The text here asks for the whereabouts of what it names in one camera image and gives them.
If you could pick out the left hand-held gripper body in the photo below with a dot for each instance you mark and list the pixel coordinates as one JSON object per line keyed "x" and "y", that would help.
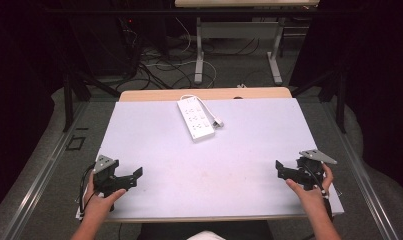
{"x": 105, "y": 178}

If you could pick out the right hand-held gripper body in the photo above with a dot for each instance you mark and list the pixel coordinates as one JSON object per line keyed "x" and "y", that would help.
{"x": 307, "y": 173}

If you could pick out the white plug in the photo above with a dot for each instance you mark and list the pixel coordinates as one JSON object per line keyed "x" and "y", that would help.
{"x": 218, "y": 123}

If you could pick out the white power strip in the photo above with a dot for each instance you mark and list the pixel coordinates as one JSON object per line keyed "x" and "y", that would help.
{"x": 195, "y": 121}

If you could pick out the person's right hand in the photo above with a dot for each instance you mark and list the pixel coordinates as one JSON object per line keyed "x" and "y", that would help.
{"x": 314, "y": 196}

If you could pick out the person's left hand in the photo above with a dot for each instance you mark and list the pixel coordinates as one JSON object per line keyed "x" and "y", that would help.
{"x": 97, "y": 203}

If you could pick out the white table cover sheet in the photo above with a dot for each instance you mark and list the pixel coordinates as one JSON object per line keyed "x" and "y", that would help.
{"x": 205, "y": 166}

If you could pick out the black metal stand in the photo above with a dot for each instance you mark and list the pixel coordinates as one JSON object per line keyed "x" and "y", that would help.
{"x": 339, "y": 100}
{"x": 72, "y": 96}

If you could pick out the person's dark clothing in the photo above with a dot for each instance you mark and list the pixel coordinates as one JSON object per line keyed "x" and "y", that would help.
{"x": 205, "y": 231}

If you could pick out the wooden table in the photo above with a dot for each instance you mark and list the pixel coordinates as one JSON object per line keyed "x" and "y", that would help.
{"x": 202, "y": 94}

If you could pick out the black curtain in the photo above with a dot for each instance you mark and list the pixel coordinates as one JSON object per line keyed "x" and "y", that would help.
{"x": 19, "y": 83}
{"x": 379, "y": 83}

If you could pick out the dark equipment cabinet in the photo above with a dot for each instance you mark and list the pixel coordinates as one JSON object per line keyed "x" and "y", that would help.
{"x": 102, "y": 43}

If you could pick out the desk with white metal legs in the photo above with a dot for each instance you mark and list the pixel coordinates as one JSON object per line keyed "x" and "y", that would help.
{"x": 239, "y": 30}

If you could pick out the black square floor frame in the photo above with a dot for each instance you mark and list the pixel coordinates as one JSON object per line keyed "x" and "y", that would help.
{"x": 75, "y": 143}

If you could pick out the aluminium floor rail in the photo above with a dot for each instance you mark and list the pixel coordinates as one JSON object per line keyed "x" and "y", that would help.
{"x": 362, "y": 180}
{"x": 39, "y": 176}

